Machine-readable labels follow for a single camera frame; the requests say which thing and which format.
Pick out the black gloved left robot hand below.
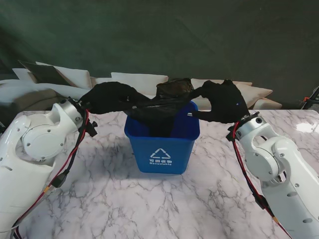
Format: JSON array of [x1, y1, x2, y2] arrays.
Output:
[[79, 81, 150, 115]]

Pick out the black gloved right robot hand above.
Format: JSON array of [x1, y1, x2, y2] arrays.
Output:
[[190, 79, 250, 124]]

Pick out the black plastic garbage bag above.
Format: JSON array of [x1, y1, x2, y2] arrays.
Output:
[[124, 77, 207, 137]]

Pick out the blue plastic recycling bin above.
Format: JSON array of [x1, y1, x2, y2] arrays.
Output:
[[124, 99, 201, 175]]

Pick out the beige sofa back cushion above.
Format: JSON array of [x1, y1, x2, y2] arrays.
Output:
[[90, 76, 113, 87]]

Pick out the white sofa back cushion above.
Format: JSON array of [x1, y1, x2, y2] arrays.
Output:
[[36, 61, 90, 90], [12, 67, 38, 82], [111, 72, 169, 95]]

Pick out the dark grey cushion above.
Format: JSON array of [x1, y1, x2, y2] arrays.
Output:
[[18, 59, 75, 87]]

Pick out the black tripod with orange clip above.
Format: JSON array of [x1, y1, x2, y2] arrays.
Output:
[[298, 86, 319, 110]]

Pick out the long white sofa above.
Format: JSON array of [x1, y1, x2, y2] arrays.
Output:
[[0, 67, 170, 112]]

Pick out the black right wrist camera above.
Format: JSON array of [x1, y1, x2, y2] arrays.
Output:
[[225, 125, 237, 141]]

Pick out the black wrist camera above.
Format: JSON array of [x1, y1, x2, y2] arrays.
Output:
[[225, 125, 237, 141], [87, 120, 98, 137]]

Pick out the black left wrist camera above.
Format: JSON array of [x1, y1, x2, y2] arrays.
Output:
[[87, 120, 98, 137]]

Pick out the left arm red black cables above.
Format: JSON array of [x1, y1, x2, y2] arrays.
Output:
[[11, 109, 90, 239]]

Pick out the arm red black cables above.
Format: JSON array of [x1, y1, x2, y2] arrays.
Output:
[[11, 109, 90, 239], [229, 121, 292, 239]]

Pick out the right arm red black cables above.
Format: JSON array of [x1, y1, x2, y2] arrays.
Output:
[[229, 121, 292, 239]]

